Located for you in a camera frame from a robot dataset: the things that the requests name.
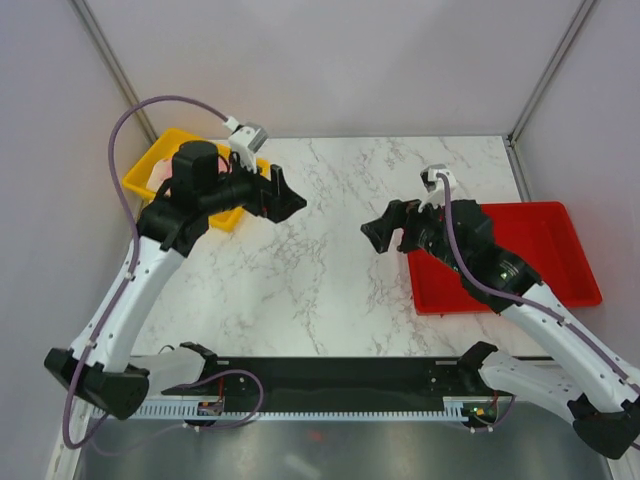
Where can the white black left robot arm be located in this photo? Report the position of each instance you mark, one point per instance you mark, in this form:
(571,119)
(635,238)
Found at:
(99,367)

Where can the aluminium frame post right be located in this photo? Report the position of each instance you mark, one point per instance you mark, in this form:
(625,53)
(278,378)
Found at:
(577,21)

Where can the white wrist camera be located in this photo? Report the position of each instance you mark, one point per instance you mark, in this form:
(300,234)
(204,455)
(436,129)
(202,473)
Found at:
(435,186)
(246,140)

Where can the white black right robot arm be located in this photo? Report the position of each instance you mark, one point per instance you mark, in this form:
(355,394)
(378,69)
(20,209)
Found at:
(598,393)

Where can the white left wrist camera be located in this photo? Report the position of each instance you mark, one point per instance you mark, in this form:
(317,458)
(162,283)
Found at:
(246,140)

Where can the yellow plastic tray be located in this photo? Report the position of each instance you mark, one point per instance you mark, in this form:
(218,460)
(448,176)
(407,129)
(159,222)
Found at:
(167,144)

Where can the red plastic tray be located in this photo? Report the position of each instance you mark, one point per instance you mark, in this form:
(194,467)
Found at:
(541,233)

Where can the white slotted cable duct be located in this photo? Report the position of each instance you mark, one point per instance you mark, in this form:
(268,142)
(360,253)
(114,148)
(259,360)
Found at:
(199,411)

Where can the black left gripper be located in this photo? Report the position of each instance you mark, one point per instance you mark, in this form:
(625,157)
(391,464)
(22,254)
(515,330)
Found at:
(273,199)

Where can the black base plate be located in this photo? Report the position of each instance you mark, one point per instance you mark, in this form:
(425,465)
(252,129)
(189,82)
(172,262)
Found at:
(337,383)

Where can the pink white towel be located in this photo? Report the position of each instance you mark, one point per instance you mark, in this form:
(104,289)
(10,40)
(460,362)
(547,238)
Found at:
(160,172)

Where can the aluminium frame post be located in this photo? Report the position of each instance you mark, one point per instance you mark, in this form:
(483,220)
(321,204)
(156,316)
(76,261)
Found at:
(101,44)
(577,21)

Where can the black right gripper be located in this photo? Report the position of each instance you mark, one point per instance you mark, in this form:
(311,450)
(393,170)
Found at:
(397,215)

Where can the aluminium frame post left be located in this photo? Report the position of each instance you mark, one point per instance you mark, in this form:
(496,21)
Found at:
(101,44)

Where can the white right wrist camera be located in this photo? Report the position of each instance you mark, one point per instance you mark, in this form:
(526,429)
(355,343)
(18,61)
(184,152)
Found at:
(435,186)

